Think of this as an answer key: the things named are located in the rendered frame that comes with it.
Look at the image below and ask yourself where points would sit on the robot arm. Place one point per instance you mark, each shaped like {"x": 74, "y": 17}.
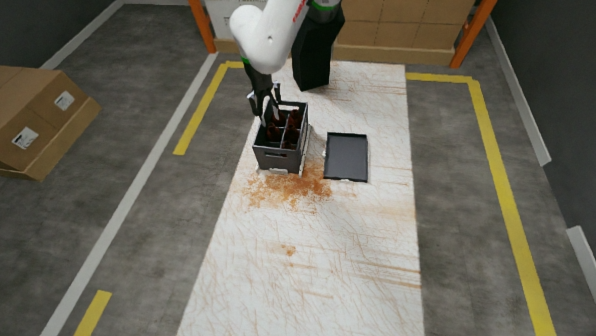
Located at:
{"x": 265, "y": 47}

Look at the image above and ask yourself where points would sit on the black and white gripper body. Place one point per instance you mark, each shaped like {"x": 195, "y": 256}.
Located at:
{"x": 262, "y": 83}

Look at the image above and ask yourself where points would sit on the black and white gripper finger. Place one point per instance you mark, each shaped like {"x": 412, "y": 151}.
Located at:
{"x": 259, "y": 110}
{"x": 277, "y": 96}

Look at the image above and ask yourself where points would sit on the dark grey crate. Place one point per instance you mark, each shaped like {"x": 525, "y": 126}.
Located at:
{"x": 268, "y": 153}

